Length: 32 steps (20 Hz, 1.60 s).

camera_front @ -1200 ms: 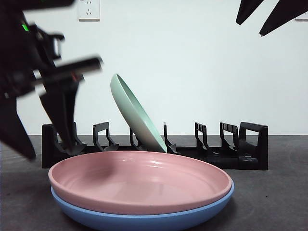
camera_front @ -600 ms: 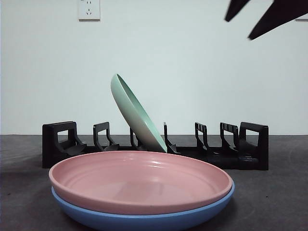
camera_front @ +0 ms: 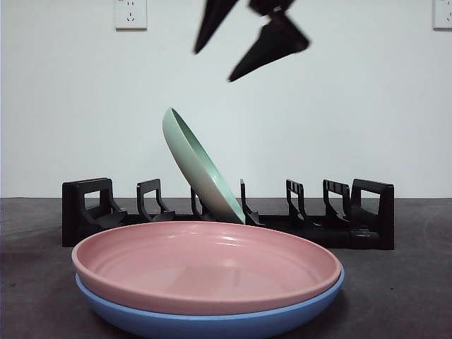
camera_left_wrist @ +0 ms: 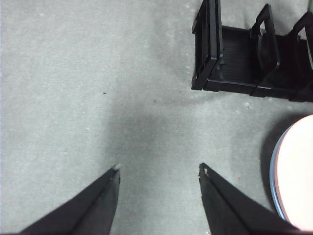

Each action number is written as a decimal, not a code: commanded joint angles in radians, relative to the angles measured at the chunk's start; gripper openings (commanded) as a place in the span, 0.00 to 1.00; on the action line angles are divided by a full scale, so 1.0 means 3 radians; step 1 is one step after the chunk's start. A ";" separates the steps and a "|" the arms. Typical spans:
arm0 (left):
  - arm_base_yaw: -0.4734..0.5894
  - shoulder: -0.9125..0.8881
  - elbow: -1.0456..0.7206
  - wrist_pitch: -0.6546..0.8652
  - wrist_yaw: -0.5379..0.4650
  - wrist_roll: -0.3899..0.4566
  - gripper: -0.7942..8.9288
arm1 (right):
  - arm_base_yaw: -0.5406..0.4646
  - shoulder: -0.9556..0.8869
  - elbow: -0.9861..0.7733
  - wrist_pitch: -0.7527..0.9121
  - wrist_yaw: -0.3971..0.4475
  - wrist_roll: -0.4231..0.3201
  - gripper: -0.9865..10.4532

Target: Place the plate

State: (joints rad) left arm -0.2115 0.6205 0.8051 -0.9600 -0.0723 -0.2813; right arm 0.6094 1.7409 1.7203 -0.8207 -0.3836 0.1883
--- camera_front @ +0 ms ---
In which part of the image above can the green plate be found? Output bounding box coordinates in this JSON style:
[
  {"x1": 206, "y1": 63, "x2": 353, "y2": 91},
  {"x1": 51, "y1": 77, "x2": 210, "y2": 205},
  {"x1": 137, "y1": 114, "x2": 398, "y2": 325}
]
[{"x1": 162, "y1": 107, "x2": 246, "y2": 225}]

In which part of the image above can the pink plate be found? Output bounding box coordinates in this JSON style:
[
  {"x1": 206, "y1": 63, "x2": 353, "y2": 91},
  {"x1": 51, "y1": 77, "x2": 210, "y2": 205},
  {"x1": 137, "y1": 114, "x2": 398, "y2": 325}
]
[{"x1": 71, "y1": 221, "x2": 343, "y2": 316}]

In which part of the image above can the blue plate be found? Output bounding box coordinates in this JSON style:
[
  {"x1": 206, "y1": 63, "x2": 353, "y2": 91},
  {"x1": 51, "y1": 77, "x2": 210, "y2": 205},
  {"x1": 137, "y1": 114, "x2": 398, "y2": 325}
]
[{"x1": 74, "y1": 263, "x2": 345, "y2": 339}]

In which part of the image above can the black plastic plate rack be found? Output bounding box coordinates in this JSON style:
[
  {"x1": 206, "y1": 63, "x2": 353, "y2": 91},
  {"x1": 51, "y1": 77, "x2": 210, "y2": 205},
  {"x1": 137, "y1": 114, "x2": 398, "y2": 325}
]
[{"x1": 61, "y1": 177, "x2": 396, "y2": 251}]

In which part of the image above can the white wall socket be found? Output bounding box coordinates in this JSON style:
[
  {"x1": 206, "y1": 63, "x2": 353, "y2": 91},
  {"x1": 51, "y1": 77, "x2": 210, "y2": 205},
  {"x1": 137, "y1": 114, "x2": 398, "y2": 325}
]
[
  {"x1": 432, "y1": 0, "x2": 452, "y2": 30},
  {"x1": 115, "y1": 0, "x2": 148, "y2": 31}
]

